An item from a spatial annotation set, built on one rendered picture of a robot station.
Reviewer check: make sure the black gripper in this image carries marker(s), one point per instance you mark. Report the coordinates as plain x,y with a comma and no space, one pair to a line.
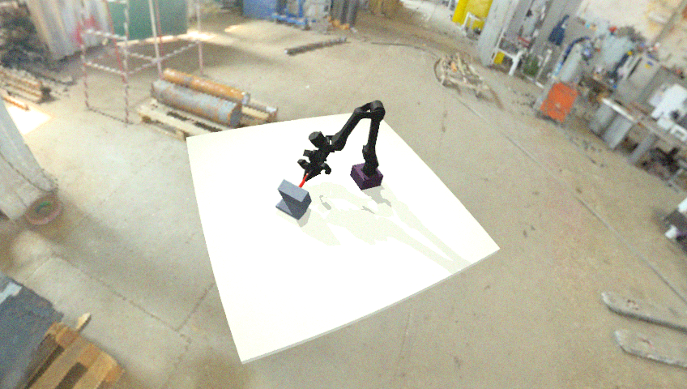
313,167

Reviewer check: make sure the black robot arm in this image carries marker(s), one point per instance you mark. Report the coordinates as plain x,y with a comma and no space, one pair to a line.
339,139

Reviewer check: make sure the grey sloped panel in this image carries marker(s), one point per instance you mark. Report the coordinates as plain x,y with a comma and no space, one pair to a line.
295,200

